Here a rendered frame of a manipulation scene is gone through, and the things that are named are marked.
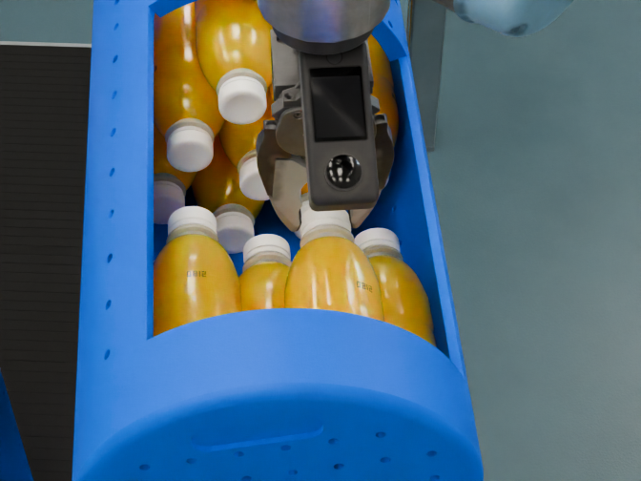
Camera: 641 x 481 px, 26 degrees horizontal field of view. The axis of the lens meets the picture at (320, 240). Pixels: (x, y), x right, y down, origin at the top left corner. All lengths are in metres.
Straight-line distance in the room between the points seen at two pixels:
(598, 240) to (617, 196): 0.12
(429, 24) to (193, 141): 1.39
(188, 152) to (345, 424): 0.36
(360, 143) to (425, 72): 1.66
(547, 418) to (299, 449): 1.47
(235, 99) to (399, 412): 0.34
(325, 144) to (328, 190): 0.03
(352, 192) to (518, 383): 1.50
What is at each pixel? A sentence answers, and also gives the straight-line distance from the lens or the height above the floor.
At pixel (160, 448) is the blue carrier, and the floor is 1.18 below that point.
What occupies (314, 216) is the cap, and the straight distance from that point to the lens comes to 1.06.
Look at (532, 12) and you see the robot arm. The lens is 0.80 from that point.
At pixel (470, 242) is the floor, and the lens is 2.57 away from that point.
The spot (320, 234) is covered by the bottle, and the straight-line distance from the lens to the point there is 1.05.
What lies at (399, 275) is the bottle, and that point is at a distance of 1.09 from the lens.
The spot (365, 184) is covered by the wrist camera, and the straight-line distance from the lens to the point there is 0.92.
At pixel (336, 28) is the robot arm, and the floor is 1.35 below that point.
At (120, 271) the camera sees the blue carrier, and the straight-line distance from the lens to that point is 0.98.
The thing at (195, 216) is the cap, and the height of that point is 1.13.
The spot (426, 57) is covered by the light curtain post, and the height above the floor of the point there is 0.25.
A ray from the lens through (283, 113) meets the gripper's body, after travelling 0.98.
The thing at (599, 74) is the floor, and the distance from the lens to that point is 2.94.
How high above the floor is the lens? 1.94
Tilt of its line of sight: 49 degrees down
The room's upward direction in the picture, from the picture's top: straight up
